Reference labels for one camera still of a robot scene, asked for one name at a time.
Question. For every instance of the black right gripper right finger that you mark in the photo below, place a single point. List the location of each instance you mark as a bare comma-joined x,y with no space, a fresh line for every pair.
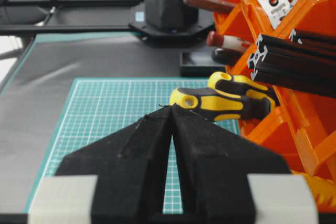
213,164

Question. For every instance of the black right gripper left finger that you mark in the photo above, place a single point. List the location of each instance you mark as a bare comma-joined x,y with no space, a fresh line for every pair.
131,166

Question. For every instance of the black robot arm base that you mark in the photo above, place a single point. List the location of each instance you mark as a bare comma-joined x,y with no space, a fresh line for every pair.
170,19

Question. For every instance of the orange container rack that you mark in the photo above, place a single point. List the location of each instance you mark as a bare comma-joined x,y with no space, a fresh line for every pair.
302,127

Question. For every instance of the black shallow tray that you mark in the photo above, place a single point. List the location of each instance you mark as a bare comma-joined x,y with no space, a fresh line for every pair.
198,64

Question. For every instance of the black table mat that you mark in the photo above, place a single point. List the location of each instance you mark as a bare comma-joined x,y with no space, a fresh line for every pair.
34,93

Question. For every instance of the black aluminium extrusion profile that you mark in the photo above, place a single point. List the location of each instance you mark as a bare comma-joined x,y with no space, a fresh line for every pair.
304,64

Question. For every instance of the yellow black screwdriver handle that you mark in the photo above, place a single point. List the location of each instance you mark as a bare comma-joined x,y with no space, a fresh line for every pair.
237,84
216,105

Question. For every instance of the black tool handle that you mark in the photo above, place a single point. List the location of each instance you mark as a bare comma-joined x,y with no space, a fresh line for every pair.
226,56

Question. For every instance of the red white tool handle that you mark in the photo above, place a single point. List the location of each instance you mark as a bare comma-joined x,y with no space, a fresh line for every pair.
214,39

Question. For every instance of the brown tool handle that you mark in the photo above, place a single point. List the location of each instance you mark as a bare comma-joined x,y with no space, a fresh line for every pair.
217,6

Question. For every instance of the silver metal bracket plate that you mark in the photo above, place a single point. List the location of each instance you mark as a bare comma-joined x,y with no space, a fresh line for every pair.
276,10

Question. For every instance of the black frame rail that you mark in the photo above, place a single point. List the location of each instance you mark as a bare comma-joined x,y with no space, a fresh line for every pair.
32,29

